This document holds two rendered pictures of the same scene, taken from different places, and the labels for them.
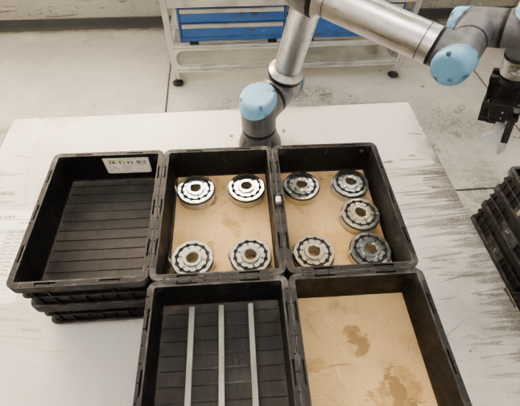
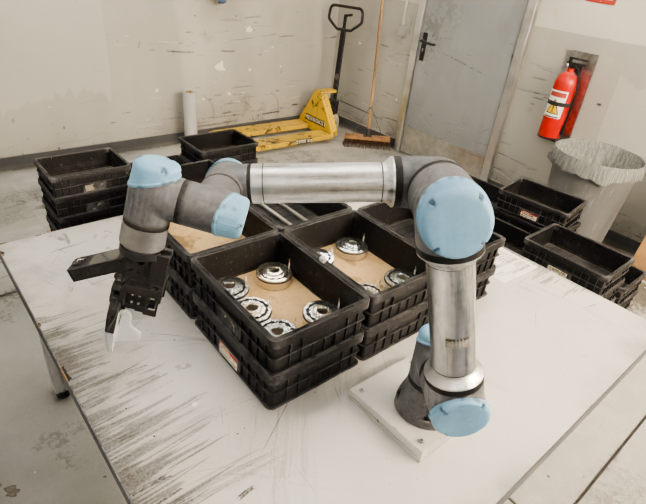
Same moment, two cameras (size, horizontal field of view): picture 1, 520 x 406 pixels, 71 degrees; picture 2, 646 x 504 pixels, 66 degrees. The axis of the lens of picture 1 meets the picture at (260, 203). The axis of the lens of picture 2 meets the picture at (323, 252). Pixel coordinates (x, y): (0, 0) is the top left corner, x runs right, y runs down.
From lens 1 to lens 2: 1.66 m
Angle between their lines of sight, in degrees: 90
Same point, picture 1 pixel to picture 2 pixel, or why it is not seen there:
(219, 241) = (349, 267)
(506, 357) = (82, 327)
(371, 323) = not seen: hidden behind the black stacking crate
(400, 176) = (218, 472)
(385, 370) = (192, 247)
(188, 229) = (377, 266)
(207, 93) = not seen: outside the picture
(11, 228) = (501, 267)
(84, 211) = not seen: hidden behind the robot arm
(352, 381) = (212, 239)
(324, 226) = (278, 302)
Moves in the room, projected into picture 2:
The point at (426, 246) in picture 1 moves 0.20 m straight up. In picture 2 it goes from (164, 386) to (157, 324)
